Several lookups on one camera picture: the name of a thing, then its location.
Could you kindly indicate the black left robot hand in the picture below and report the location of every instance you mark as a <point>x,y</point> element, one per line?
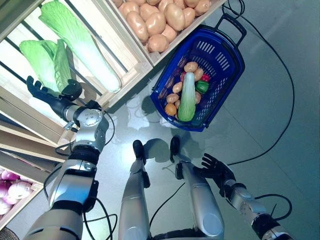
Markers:
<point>57,103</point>

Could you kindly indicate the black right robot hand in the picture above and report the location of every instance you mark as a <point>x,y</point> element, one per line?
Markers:
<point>221,173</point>

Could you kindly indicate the napa cabbage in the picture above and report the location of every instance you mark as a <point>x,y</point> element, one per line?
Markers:
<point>42,60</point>
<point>187,105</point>
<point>95,62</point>

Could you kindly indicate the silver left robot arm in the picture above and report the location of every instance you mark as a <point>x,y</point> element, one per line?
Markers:
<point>88,118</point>

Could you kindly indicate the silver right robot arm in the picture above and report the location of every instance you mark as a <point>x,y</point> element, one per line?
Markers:
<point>247,200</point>

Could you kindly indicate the blue plastic shopping basket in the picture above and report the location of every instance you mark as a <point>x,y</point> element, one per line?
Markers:
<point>240,63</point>

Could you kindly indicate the wooden display shelf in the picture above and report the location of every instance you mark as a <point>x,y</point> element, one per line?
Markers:
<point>27,146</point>

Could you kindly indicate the black robot pelvis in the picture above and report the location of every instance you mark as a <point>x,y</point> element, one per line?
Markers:
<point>175,236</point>

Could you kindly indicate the orange tangerine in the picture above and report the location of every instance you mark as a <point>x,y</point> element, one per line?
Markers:
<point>170,108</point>

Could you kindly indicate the slatted wooden crate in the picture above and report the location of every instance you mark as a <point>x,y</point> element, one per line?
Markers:
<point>132,62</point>

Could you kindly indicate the purple white onion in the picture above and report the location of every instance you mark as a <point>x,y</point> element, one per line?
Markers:
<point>8,175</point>
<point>3,187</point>
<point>3,206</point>
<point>21,188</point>

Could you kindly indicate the green bell pepper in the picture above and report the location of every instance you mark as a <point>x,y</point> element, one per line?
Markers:
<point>202,86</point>

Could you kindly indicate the red bell pepper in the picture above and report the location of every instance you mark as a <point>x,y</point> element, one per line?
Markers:
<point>205,77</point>

